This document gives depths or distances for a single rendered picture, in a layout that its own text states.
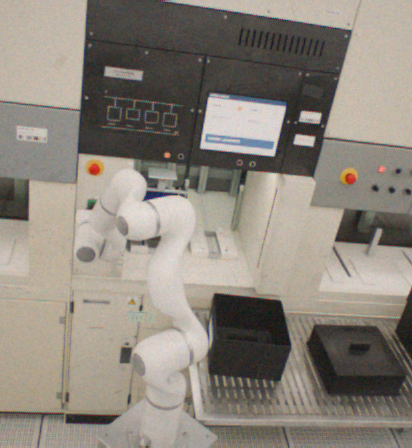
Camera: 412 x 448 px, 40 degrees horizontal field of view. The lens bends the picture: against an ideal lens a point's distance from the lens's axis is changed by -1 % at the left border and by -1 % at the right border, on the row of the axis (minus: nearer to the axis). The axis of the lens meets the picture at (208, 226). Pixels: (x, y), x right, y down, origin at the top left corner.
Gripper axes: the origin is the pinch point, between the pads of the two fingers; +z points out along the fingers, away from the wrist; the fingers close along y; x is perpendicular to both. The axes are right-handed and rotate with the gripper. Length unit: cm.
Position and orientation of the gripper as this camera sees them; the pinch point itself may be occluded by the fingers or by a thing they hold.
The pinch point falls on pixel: (91, 207)
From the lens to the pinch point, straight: 213.9
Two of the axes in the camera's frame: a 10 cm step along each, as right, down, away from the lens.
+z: -1.2, -5.1, 8.5
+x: 1.6, -8.6, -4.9
